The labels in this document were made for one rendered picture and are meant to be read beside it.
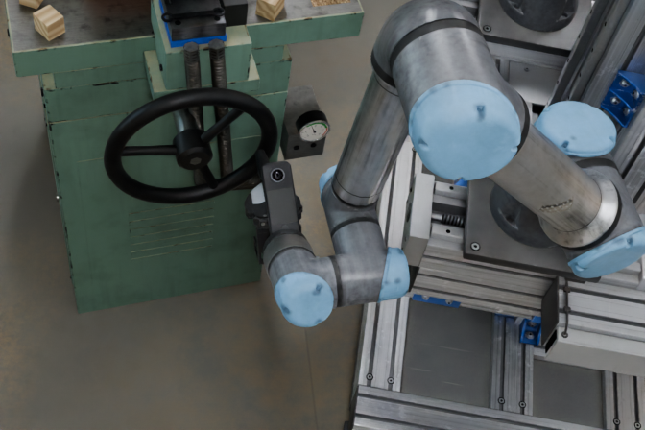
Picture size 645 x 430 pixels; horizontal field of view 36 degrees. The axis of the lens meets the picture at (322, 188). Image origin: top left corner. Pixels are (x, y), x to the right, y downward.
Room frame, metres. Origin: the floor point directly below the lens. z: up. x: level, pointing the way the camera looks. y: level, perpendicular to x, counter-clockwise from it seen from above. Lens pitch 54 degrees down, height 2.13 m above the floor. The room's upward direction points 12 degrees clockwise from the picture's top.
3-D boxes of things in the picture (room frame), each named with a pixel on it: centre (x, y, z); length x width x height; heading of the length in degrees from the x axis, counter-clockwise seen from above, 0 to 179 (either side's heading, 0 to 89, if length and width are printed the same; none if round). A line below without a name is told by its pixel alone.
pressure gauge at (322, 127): (1.22, 0.04, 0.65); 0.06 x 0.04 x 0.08; 116
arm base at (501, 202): (1.01, -0.35, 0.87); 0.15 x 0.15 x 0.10
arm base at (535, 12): (1.50, -0.33, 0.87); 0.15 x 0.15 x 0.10
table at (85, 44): (1.21, 0.29, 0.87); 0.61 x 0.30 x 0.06; 116
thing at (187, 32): (1.14, 0.24, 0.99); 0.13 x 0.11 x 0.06; 116
